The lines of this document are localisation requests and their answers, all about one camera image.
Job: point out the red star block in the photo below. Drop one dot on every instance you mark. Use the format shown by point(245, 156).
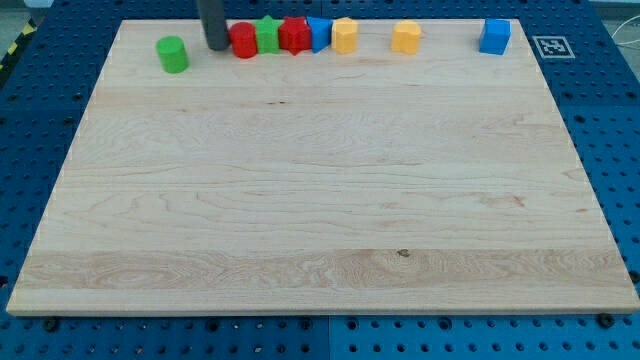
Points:
point(294, 35)

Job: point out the green star block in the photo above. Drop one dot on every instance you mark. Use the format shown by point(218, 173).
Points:
point(267, 35)

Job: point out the wooden board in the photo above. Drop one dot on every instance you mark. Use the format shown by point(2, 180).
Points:
point(372, 183)

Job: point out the yellow hexagon block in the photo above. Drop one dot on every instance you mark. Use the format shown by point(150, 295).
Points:
point(344, 35)

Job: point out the blue triangle block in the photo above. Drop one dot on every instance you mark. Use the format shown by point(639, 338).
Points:
point(321, 30)

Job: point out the red cylinder block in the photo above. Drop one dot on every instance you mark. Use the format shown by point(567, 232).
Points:
point(243, 40)

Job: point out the yellow heart block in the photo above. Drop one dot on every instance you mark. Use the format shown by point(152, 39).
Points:
point(406, 35)

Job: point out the green cylinder block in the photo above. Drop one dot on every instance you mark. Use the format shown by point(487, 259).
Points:
point(172, 54)

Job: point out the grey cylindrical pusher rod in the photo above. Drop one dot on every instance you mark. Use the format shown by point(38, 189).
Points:
point(214, 23)

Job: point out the blue cube block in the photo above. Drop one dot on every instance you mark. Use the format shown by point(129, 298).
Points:
point(495, 36)

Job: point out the white fiducial marker tag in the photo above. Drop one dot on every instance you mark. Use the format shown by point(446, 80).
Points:
point(553, 47)

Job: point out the yellow black hazard tape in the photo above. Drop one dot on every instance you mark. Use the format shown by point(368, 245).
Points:
point(18, 47)

